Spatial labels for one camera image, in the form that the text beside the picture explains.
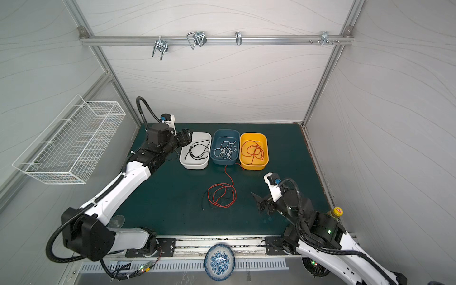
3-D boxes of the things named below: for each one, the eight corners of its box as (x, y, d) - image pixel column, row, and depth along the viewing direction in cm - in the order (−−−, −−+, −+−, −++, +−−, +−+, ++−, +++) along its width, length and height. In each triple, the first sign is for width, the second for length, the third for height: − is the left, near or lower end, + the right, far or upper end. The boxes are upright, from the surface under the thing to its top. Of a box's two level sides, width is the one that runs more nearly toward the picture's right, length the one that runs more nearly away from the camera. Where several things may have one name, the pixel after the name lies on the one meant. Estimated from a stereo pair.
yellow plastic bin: (239, 170, 100) (240, 164, 95) (238, 138, 115) (239, 132, 110) (269, 170, 100) (271, 164, 95) (264, 138, 115) (266, 132, 110)
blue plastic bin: (210, 164, 102) (209, 157, 96) (213, 135, 117) (212, 127, 111) (239, 164, 102) (240, 157, 96) (238, 135, 117) (239, 127, 111)
